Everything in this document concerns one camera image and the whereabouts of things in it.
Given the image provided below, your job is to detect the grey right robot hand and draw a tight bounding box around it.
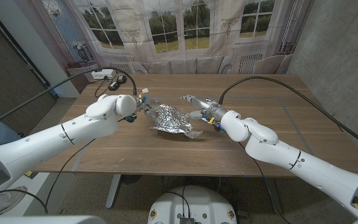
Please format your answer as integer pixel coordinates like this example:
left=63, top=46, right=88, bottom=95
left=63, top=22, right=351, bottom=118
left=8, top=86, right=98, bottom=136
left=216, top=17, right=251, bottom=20
left=180, top=95, right=229, bottom=122

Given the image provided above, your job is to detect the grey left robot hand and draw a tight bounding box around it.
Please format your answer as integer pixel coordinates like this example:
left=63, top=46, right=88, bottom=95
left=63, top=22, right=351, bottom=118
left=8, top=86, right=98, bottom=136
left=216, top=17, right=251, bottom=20
left=140, top=98, right=161, bottom=119

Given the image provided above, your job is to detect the aluminum foil sheet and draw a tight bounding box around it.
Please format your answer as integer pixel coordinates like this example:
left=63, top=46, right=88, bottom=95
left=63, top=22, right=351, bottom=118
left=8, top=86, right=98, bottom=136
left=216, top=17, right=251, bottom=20
left=150, top=104, right=203, bottom=139

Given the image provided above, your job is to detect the white power strip box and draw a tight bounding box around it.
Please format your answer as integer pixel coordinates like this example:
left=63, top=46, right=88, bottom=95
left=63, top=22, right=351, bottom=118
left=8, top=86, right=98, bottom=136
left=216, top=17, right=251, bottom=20
left=91, top=68, right=117, bottom=80

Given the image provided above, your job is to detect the printed window room backdrop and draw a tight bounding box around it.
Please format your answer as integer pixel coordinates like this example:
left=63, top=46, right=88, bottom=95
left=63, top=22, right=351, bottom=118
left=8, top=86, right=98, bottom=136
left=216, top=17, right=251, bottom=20
left=40, top=0, right=315, bottom=75

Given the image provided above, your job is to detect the grey table leg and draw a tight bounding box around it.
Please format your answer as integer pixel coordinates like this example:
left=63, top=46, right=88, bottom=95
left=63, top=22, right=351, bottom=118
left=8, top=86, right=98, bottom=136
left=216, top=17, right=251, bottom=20
left=105, top=174, right=121, bottom=209
left=263, top=177, right=284, bottom=215

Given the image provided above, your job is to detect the white robot torso base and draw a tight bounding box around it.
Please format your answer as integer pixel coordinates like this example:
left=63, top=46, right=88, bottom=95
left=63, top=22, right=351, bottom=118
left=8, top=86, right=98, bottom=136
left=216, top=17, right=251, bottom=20
left=147, top=185, right=238, bottom=224

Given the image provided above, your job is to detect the white sneaker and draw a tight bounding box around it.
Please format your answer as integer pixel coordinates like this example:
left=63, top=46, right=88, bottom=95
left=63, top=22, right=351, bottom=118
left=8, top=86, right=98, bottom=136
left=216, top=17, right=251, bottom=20
left=0, top=185, right=28, bottom=218

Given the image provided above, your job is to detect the thin black table cable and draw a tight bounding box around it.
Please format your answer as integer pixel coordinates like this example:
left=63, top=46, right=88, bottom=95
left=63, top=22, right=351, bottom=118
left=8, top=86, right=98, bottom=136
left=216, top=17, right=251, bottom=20
left=94, top=77, right=110, bottom=99

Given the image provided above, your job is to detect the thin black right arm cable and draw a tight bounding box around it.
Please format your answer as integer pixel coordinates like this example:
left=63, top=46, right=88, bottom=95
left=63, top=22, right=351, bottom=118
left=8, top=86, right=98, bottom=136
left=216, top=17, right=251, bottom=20
left=237, top=141, right=284, bottom=224

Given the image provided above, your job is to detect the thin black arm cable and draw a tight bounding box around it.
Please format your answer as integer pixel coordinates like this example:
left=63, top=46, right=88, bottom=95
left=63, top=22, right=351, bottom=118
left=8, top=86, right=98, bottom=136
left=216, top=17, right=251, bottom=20
left=237, top=141, right=284, bottom=224
left=0, top=138, right=96, bottom=216

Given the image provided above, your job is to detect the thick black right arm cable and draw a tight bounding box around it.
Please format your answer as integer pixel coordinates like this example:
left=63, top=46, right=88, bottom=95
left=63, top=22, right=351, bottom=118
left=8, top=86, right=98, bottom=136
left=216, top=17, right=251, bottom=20
left=218, top=76, right=358, bottom=155

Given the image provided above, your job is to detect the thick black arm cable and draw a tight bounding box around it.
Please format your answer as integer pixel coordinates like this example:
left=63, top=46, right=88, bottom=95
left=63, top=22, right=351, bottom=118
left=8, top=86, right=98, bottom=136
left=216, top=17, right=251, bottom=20
left=218, top=76, right=358, bottom=155
left=0, top=67, right=137, bottom=134

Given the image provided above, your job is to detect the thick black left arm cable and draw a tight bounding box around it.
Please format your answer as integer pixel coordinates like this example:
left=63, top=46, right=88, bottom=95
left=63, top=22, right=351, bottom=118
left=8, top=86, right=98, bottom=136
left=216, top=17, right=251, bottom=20
left=0, top=67, right=137, bottom=134

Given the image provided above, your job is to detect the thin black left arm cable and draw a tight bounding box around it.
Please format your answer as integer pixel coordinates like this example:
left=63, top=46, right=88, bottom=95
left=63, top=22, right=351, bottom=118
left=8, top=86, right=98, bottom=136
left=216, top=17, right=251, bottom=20
left=0, top=138, right=96, bottom=216

